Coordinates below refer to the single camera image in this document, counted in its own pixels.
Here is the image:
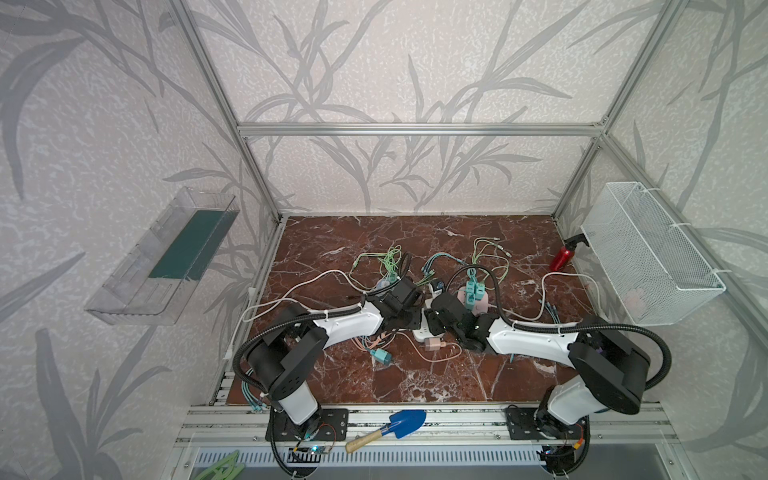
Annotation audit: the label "pink power strip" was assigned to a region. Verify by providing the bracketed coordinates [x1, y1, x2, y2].
[457, 287, 489, 316]

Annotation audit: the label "light green cable bundle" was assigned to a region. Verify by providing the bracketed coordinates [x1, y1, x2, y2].
[346, 244, 434, 289]

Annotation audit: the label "green plastic clip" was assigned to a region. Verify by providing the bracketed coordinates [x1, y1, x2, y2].
[194, 450, 246, 480]

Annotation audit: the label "red spray bottle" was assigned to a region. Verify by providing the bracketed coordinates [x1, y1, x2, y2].
[549, 233, 590, 272]

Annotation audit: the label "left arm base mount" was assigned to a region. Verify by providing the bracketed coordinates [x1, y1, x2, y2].
[266, 408, 350, 442]

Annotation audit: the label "pink plug adapter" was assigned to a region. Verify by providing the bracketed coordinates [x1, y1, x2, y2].
[423, 337, 444, 352]

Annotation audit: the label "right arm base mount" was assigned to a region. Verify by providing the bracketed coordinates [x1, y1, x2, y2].
[504, 405, 588, 443]

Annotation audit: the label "teal plug adapter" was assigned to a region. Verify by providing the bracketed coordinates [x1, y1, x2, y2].
[370, 349, 392, 365]

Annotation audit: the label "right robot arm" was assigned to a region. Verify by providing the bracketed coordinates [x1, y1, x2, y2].
[425, 293, 672, 433]

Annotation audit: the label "white power strip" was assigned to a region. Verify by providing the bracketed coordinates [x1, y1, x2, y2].
[412, 284, 435, 343]

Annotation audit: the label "teal plugs on pink strip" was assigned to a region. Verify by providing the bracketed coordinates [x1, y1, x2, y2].
[464, 269, 485, 308]

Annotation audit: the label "blue toy shovel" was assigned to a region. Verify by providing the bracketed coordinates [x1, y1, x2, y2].
[345, 409, 427, 454]

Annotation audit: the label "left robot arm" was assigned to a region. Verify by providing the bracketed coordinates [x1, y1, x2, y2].
[231, 277, 423, 427]

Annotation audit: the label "clear plastic wall tray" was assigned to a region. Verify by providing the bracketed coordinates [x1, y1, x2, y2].
[85, 187, 240, 326]

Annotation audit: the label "white power cord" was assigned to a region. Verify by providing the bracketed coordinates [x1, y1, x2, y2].
[224, 268, 373, 361]

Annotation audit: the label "white wire mesh basket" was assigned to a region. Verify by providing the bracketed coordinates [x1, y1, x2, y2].
[581, 182, 726, 326]

